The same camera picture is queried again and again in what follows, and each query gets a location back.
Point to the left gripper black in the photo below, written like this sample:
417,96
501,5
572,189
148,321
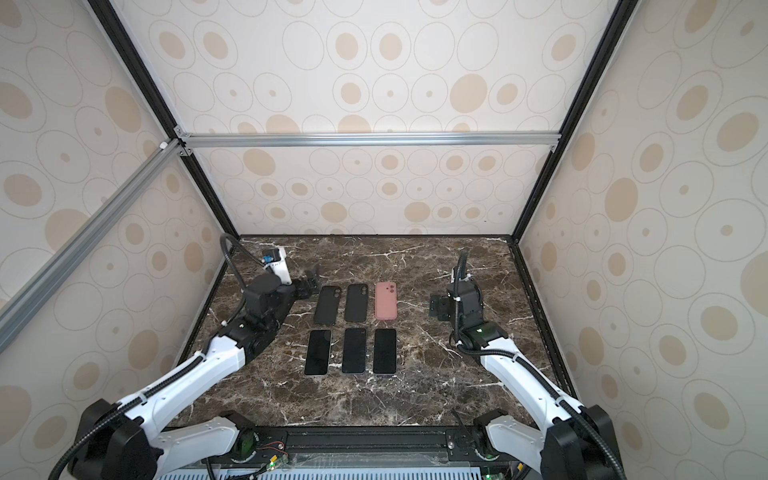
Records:
307,290

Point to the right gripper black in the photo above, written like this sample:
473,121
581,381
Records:
444,302

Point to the bare black phone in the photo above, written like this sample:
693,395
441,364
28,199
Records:
318,353
385,352
354,351

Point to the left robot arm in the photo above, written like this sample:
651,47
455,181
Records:
129,438

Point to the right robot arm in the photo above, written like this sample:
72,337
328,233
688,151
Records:
569,441

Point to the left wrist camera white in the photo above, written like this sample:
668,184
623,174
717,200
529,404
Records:
275,260

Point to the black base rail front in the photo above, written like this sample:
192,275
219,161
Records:
237,442

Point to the horizontal aluminium rail back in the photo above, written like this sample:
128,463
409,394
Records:
388,139

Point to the aluminium rail left wall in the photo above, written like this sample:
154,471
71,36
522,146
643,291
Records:
25,305

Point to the black frame post right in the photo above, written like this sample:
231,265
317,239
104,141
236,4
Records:
605,49

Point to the black frame post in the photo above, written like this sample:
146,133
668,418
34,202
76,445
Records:
605,49
114,29

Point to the black frame post left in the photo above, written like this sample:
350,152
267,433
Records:
114,29

